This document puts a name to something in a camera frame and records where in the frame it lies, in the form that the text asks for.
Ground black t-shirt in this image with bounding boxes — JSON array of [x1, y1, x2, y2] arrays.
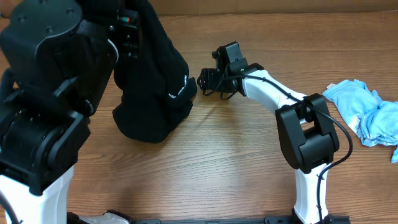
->
[[113, 0, 197, 143]]

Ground light blue t-shirt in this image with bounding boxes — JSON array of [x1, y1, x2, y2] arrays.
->
[[323, 79, 397, 147]]

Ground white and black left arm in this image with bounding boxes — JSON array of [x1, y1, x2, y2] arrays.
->
[[1, 0, 140, 223]]

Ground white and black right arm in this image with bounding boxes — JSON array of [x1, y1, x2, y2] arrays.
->
[[198, 62, 340, 223]]

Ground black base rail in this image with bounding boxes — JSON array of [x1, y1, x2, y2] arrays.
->
[[67, 210, 351, 224]]

